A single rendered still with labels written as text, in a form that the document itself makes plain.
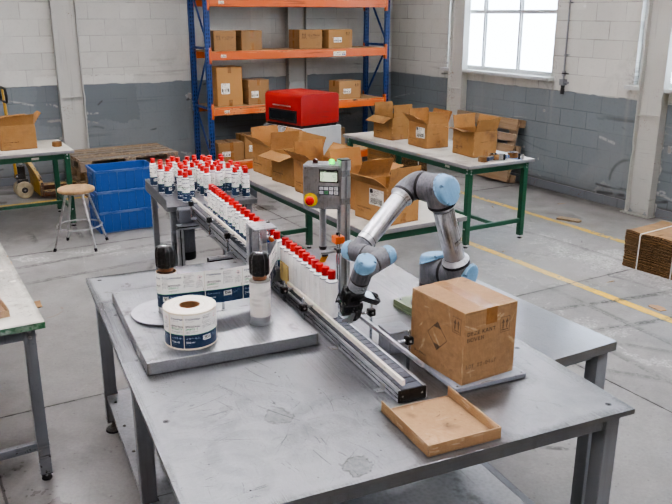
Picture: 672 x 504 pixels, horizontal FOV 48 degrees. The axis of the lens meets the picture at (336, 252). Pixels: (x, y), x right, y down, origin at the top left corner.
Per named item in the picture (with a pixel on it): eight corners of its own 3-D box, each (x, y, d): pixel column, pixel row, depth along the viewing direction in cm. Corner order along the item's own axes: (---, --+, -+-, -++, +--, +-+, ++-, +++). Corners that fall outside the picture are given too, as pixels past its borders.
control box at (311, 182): (307, 203, 336) (307, 160, 330) (346, 204, 333) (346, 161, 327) (302, 208, 326) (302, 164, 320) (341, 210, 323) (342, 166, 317)
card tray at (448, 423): (381, 411, 252) (381, 400, 250) (448, 395, 262) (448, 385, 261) (428, 457, 226) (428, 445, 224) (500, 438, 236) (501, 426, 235)
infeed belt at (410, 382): (248, 261, 400) (247, 254, 399) (263, 259, 403) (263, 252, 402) (401, 400, 257) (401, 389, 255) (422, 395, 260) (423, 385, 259)
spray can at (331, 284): (323, 315, 318) (323, 268, 312) (335, 314, 319) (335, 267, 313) (327, 320, 313) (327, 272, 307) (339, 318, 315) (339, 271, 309)
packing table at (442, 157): (342, 201, 883) (342, 134, 859) (399, 193, 921) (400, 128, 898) (464, 250, 701) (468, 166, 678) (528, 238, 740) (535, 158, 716)
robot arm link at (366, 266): (383, 260, 275) (367, 270, 269) (375, 281, 282) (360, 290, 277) (367, 247, 278) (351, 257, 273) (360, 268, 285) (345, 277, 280)
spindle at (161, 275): (155, 308, 322) (151, 243, 313) (176, 305, 325) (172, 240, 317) (160, 315, 314) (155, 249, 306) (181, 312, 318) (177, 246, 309)
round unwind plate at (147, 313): (125, 306, 327) (125, 303, 327) (195, 295, 340) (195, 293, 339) (138, 332, 301) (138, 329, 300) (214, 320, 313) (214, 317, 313)
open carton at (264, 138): (240, 171, 657) (238, 127, 645) (285, 166, 679) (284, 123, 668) (261, 179, 625) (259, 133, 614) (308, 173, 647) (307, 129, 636)
